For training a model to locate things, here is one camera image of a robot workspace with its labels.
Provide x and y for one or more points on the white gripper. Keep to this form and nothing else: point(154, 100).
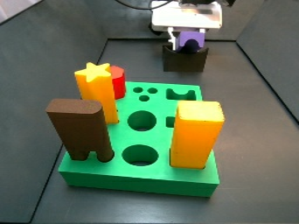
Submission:
point(178, 17)

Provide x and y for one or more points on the purple arch block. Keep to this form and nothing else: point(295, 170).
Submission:
point(188, 42)

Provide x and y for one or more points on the black L-shaped fixture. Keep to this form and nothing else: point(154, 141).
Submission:
point(183, 62)

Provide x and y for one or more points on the green foam shape board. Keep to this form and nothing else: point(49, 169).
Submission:
point(140, 140)

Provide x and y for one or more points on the brown arch peg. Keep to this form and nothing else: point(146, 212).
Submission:
point(80, 125)

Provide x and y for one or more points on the red cylinder peg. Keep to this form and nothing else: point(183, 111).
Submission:
point(118, 73)

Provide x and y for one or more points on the yellow square block peg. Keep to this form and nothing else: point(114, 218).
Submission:
point(196, 127)

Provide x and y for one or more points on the yellow star peg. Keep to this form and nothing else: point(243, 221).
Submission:
point(95, 87)

